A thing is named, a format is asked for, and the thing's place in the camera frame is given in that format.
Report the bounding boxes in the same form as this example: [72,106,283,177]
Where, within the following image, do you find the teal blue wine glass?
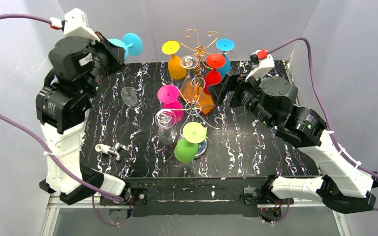
[108,33,143,61]

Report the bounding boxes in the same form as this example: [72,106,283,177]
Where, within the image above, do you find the clear patterned wine glass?
[121,87,138,109]

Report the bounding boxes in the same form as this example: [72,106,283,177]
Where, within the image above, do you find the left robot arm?
[35,32,128,205]

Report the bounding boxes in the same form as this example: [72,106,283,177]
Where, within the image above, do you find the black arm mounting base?
[99,177,294,225]

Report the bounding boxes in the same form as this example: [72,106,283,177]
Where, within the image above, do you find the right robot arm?
[207,72,378,214]

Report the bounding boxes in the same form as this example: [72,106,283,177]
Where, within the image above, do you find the orange wooden rack base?
[179,80,215,115]

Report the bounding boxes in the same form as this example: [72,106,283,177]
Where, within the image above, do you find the red wine glass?
[203,54,225,95]

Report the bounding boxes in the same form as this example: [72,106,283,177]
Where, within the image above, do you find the clear wine glass rear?
[180,55,198,99]

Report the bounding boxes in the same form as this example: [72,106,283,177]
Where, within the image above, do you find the yellow orange wine glass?
[161,40,186,80]

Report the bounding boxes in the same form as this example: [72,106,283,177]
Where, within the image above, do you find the blue wine glass rear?
[216,38,235,78]

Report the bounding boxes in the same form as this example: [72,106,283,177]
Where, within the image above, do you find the pink wine glass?
[157,85,184,122]

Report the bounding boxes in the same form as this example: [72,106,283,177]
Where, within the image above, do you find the clear wine glass front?
[155,109,177,145]

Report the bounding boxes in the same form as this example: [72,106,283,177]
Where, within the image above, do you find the green wine glass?
[174,121,207,163]

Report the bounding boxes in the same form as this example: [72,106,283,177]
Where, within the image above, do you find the chrome faucet tap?
[95,142,129,162]

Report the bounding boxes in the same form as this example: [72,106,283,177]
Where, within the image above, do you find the silver wire glass rack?
[162,75,229,160]

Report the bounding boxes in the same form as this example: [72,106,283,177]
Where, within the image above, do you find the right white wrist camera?
[245,49,275,82]

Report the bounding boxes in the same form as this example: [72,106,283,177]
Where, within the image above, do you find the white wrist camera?
[50,8,100,42]
[245,49,275,82]

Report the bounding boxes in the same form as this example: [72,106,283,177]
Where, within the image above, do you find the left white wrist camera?
[50,8,100,42]

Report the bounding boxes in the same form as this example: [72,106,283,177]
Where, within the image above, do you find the gold wire glass rack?
[178,29,220,69]

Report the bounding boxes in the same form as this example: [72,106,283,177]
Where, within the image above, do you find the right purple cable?
[266,36,378,224]

